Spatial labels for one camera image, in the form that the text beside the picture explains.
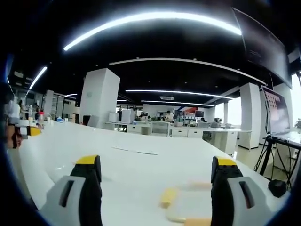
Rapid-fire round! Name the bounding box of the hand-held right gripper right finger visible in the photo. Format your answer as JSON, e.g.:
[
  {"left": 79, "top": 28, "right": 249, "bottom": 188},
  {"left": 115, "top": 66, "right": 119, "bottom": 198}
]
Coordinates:
[{"left": 210, "top": 156, "right": 274, "bottom": 226}]

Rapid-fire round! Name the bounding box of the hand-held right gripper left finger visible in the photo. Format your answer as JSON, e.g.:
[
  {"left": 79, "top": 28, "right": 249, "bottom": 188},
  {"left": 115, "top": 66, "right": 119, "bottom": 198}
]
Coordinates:
[{"left": 39, "top": 154, "right": 103, "bottom": 226}]

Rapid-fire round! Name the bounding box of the white box appliance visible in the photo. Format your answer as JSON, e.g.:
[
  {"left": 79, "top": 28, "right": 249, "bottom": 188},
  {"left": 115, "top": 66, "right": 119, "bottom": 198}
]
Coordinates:
[{"left": 120, "top": 110, "right": 135, "bottom": 124}]

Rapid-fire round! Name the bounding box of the short ceiling light strip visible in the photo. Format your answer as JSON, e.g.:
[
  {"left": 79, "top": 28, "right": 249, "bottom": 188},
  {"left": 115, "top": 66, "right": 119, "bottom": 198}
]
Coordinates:
[{"left": 29, "top": 66, "right": 48, "bottom": 90}]

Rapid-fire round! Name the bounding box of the black tripod stand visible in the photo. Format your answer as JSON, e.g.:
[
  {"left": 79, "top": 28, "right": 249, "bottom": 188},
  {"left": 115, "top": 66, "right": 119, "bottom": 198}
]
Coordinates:
[{"left": 253, "top": 134, "right": 301, "bottom": 181}]

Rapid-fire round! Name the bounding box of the row of white office desks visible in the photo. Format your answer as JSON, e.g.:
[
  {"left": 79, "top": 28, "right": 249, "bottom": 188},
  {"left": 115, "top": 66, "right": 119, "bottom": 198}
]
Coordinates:
[{"left": 104, "top": 120, "right": 238, "bottom": 155}]

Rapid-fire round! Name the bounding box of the white square pillar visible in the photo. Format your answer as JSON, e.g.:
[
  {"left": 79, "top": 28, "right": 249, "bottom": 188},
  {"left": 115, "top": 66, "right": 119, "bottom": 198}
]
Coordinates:
[{"left": 79, "top": 68, "right": 121, "bottom": 123}]

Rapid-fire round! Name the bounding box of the computer monitor on stand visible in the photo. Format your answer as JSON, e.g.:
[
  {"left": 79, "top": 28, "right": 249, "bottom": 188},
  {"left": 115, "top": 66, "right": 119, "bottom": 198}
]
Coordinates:
[{"left": 261, "top": 85, "right": 293, "bottom": 137}]

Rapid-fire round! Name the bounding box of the thin ceiling light strip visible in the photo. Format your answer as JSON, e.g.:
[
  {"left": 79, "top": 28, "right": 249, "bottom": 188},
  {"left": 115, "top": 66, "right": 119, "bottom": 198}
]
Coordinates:
[{"left": 125, "top": 89, "right": 234, "bottom": 100}]

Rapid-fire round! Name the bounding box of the long curved ceiling light strip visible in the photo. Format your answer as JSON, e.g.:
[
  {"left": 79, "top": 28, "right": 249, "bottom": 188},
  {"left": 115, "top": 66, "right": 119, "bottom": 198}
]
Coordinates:
[{"left": 63, "top": 11, "right": 243, "bottom": 51}]

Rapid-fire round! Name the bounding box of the large dark wall screen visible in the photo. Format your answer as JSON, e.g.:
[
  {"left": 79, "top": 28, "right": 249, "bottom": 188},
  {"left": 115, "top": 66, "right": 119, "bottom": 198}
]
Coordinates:
[{"left": 232, "top": 7, "right": 293, "bottom": 89}]

